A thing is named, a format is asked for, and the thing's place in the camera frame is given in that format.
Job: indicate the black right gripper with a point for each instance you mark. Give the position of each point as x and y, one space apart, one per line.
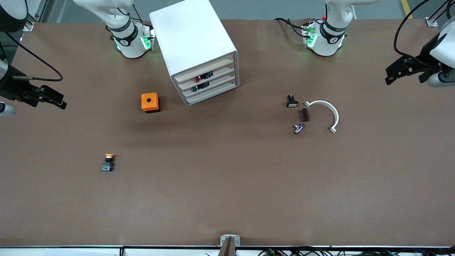
14 91

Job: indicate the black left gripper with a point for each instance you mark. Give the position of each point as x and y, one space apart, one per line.
423 57

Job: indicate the red push button switch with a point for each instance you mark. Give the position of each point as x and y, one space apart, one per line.
208 75

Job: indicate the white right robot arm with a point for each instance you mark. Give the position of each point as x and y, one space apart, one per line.
129 39

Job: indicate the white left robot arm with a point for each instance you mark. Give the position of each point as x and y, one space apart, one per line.
327 39

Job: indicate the white curved plastic arc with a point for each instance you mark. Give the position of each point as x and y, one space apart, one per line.
336 118

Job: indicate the orange box with hole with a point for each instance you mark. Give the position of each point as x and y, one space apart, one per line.
146 104

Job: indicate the small brown block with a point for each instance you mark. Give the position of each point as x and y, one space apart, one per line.
305 115

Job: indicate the aluminium frame profile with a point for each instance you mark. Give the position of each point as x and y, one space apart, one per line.
431 22
29 24

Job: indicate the yellow push button switch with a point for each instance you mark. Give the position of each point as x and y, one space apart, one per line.
107 166

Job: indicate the black switch with white cap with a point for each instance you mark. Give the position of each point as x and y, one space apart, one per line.
292 103

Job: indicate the silver key switch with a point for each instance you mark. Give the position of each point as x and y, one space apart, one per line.
298 129

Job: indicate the green push button switch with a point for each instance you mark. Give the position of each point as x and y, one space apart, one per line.
203 85

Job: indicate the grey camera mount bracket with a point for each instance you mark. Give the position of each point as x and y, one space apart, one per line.
224 241

